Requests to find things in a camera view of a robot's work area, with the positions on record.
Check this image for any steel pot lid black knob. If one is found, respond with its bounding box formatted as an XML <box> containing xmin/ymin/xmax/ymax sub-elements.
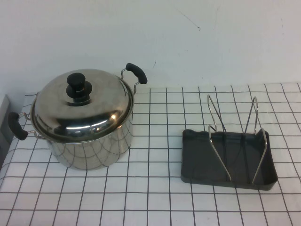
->
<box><xmin>30</xmin><ymin>68</ymin><xmax>135</xmax><ymax>144</ymax></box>

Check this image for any stainless steel cooking pot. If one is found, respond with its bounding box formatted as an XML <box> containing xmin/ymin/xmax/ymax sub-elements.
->
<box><xmin>8</xmin><ymin>62</ymin><xmax>148</xmax><ymax>171</ymax></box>

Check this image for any black plastic drip tray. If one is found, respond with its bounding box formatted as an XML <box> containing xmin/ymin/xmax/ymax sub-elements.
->
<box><xmin>181</xmin><ymin>128</ymin><xmax>278</xmax><ymax>192</ymax></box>

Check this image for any white black-grid tablecloth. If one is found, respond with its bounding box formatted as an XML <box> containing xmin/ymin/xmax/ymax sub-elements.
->
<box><xmin>0</xmin><ymin>81</ymin><xmax>301</xmax><ymax>226</ymax></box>

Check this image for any grey box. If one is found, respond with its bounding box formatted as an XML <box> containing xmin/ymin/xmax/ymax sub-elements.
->
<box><xmin>0</xmin><ymin>94</ymin><xmax>11</xmax><ymax>165</ymax></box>

